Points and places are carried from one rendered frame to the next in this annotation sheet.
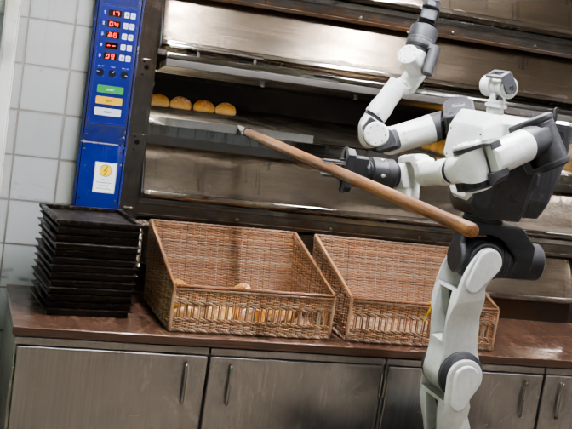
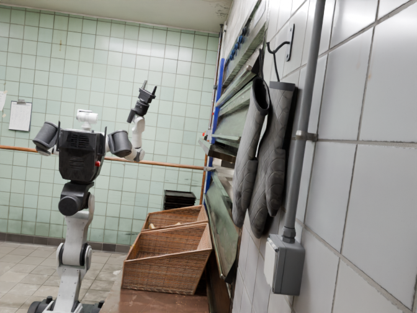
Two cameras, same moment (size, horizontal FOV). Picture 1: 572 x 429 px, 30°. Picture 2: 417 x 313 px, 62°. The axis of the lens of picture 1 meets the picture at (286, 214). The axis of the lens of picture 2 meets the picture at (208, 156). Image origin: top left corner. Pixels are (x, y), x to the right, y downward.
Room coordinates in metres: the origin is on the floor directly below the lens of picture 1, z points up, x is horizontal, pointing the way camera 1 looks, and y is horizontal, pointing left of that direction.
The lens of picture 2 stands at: (4.45, -2.47, 1.47)
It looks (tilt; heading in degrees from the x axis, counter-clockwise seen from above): 4 degrees down; 105
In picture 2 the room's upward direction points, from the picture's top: 7 degrees clockwise
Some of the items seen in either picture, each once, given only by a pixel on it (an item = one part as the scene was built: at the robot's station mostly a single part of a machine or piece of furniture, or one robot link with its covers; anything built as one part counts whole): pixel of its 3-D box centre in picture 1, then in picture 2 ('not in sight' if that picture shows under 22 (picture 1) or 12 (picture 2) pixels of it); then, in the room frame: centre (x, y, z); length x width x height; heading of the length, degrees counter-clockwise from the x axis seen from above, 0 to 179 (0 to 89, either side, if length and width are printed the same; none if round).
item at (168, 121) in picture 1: (228, 125); (237, 172); (3.98, 0.26, 1.20); 0.55 x 0.36 x 0.03; 109
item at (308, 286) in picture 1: (237, 277); (174, 225); (3.55, 0.13, 0.72); 0.56 x 0.49 x 0.28; 110
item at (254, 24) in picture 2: not in sight; (241, 51); (4.01, -0.33, 1.99); 1.80 x 0.08 x 0.21; 108
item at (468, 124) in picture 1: (504, 160); (82, 152); (3.17, -0.62, 1.27); 0.34 x 0.30 x 0.36; 23
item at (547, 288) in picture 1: (368, 261); (213, 248); (3.99, -0.34, 0.76); 1.79 x 0.11 x 0.19; 108
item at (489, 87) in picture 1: (497, 90); (88, 120); (3.15, -0.56, 1.47); 0.10 x 0.07 x 0.09; 23
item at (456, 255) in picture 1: (497, 248); (76, 196); (3.18, -0.64, 1.00); 0.28 x 0.13 x 0.18; 109
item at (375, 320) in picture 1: (400, 290); (170, 251); (3.74, -0.44, 0.72); 0.56 x 0.49 x 0.28; 107
